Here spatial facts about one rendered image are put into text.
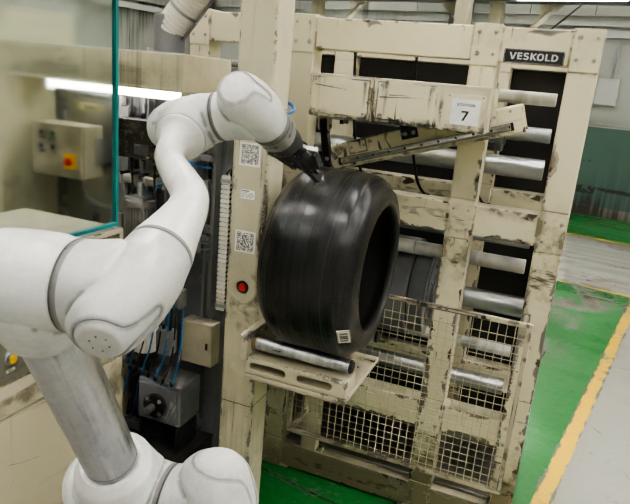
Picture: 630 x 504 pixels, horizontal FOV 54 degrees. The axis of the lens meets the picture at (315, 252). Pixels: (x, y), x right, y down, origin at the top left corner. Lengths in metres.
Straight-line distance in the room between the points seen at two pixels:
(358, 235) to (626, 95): 9.44
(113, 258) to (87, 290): 0.06
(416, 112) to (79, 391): 1.43
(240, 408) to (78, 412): 1.27
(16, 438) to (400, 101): 1.51
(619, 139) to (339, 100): 9.00
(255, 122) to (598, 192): 9.99
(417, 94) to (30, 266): 1.50
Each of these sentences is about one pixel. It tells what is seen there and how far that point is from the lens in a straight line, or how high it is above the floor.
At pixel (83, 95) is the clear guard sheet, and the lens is 1.88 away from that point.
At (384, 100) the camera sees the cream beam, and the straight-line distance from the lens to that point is 2.13.
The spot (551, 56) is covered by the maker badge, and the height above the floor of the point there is 1.90.
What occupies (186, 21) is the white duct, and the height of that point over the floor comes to 1.92.
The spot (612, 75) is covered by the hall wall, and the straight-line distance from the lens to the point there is 11.06.
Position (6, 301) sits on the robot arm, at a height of 1.45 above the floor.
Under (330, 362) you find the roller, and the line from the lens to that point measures 1.99.
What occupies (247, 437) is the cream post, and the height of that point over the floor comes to 0.50.
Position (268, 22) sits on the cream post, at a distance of 2.00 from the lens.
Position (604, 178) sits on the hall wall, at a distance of 11.01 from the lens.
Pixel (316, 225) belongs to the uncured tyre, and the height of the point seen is 1.36.
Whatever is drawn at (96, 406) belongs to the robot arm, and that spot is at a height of 1.22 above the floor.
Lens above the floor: 1.76
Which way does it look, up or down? 16 degrees down
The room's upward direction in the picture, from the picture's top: 5 degrees clockwise
